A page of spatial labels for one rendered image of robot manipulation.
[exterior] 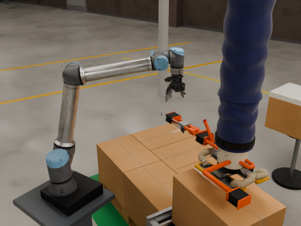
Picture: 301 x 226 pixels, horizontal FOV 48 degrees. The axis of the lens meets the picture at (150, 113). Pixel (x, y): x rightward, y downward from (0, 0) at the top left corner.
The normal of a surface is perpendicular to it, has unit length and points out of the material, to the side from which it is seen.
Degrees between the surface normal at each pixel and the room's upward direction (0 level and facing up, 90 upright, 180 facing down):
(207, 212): 90
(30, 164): 0
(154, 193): 0
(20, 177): 0
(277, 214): 90
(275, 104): 90
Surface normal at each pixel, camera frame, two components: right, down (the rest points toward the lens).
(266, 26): 0.58, 0.18
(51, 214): 0.00, -0.91
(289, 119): -0.74, 0.29
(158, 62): 0.15, 0.36
